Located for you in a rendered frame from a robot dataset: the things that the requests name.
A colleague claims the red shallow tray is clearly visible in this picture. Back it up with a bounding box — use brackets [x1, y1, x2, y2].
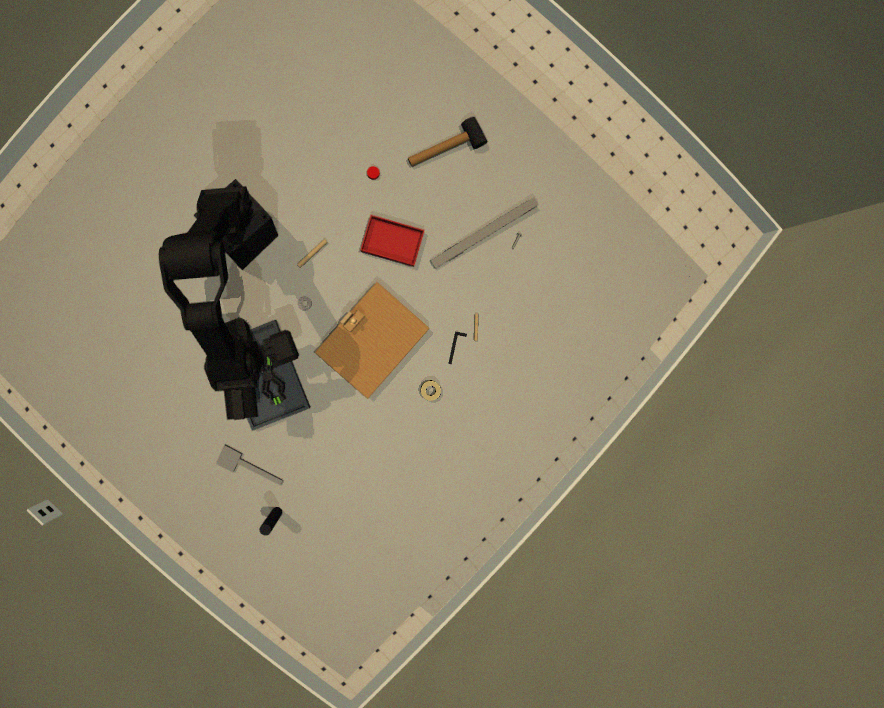
[361, 215, 425, 267]

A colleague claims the black-headed mallet with wooden handle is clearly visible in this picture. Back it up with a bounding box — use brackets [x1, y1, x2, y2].
[408, 117, 488, 167]

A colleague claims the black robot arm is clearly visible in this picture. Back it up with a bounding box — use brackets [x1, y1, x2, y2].
[159, 186, 259, 420]

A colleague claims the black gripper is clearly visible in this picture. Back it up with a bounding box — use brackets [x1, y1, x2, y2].
[245, 330, 299, 372]

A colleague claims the tan flat washer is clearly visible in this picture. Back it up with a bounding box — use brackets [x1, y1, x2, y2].
[420, 380, 441, 401]

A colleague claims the light wooden board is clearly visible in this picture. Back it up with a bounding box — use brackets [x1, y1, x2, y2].
[315, 282, 429, 399]

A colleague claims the tan cylinder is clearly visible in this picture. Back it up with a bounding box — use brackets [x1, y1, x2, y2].
[297, 239, 328, 268]

